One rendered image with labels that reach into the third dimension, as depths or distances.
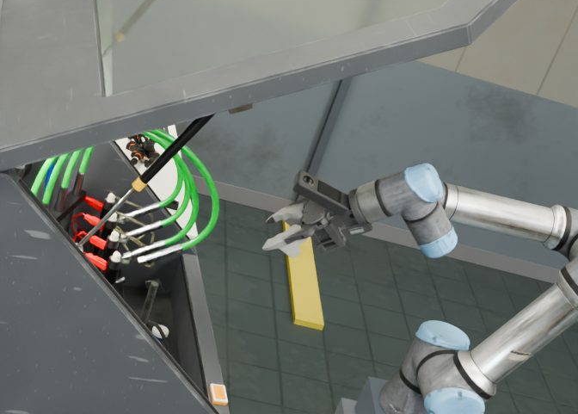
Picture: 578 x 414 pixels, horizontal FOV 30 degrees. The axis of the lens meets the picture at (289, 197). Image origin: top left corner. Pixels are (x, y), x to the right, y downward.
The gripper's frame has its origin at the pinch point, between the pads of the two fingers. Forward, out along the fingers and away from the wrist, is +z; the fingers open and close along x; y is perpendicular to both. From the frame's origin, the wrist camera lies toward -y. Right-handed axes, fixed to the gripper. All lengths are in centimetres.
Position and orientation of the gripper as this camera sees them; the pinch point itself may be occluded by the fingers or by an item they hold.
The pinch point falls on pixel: (267, 231)
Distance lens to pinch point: 214.3
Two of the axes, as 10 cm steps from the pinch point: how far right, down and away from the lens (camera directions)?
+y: 4.8, 7.0, 5.3
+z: -8.7, 3.3, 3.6
